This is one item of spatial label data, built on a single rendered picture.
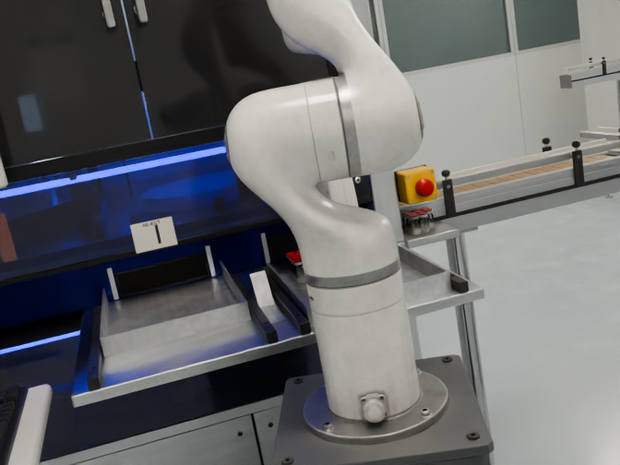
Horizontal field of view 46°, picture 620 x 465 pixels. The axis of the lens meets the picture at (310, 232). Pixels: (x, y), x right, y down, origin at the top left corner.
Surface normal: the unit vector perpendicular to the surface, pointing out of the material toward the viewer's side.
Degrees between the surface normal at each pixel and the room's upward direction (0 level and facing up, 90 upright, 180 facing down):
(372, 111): 74
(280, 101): 42
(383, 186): 90
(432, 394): 0
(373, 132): 96
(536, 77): 90
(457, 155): 90
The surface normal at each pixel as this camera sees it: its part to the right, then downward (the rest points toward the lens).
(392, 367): 0.51, 0.11
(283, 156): 0.09, 0.30
